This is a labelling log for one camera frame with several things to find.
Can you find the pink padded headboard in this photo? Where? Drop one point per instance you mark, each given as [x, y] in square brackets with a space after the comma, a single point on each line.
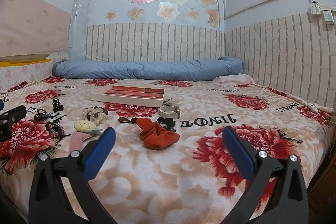
[33, 27]

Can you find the clear plastic sheet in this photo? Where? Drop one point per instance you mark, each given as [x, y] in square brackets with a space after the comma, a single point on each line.
[78, 30]

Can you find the pink pillow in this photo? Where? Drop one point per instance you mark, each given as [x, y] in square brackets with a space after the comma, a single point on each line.
[232, 80]

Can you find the cream plush hair accessory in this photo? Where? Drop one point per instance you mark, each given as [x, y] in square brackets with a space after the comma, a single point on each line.
[84, 130]

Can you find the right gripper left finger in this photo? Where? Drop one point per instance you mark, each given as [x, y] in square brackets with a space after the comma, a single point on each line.
[48, 201]

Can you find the blue rolled duvet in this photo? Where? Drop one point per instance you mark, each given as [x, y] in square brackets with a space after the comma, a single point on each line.
[194, 70]

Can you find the orange fabric scrunchie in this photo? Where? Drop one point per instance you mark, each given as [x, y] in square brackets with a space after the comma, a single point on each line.
[154, 136]

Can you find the yellow cloth strip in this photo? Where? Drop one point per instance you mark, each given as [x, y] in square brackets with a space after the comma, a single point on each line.
[22, 63]

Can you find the brown teardrop pendant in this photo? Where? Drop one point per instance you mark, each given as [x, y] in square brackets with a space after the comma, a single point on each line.
[126, 120]

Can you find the white wall socket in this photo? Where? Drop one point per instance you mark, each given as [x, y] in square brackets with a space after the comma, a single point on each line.
[315, 8]

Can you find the floral bed blanket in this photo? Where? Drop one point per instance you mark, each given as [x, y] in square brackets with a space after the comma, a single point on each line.
[193, 181]

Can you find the cream beaded scrunchie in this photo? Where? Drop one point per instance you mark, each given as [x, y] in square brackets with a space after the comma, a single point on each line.
[97, 115]

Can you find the white tray brick lining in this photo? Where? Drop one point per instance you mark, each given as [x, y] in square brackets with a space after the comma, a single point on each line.
[130, 95]

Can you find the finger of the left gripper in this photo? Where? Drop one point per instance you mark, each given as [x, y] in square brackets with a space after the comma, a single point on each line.
[12, 116]

